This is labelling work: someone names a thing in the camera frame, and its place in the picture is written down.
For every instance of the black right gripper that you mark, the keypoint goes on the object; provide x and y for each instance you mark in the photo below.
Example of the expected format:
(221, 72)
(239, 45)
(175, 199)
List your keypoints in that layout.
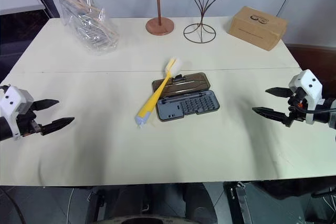
(295, 108)

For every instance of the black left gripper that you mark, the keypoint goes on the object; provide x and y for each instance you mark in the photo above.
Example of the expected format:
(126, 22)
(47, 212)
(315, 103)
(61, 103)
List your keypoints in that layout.
(26, 123)

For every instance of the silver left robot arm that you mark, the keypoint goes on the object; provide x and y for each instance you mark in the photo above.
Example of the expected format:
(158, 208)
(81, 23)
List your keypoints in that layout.
(4, 129)

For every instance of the dark rounded robot base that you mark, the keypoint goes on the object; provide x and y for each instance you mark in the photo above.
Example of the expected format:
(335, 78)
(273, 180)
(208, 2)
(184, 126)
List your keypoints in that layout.
(147, 203)

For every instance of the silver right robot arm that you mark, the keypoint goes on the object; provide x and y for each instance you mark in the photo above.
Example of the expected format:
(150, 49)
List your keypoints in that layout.
(329, 115)

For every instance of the grey screwdriver bit case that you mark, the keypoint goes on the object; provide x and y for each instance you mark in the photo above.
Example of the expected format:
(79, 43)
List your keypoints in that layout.
(187, 100)

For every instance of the brown cardboard box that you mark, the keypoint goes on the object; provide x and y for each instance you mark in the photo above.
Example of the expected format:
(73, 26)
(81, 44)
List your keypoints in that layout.
(256, 28)

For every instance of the clear plastic bag with sticks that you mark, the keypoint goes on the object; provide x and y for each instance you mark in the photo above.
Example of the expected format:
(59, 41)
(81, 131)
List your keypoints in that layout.
(89, 22)

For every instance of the yellow white cleaning brush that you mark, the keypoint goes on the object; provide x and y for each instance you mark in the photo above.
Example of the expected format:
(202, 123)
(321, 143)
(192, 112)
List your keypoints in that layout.
(157, 94)

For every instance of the brown wooden pole stand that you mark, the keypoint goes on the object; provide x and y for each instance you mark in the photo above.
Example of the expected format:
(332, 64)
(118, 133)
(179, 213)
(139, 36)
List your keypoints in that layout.
(159, 22)

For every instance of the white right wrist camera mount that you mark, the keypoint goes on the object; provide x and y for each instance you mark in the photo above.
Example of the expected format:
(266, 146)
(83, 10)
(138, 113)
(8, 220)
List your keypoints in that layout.
(308, 87)

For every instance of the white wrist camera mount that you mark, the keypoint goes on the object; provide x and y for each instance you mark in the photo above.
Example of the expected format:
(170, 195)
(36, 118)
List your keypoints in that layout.
(12, 103)
(308, 87)

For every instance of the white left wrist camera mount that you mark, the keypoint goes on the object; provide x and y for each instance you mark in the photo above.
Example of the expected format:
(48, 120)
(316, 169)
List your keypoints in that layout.
(12, 103)

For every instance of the black metal frame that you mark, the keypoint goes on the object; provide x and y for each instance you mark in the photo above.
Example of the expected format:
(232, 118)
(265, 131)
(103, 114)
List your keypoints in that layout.
(239, 203)

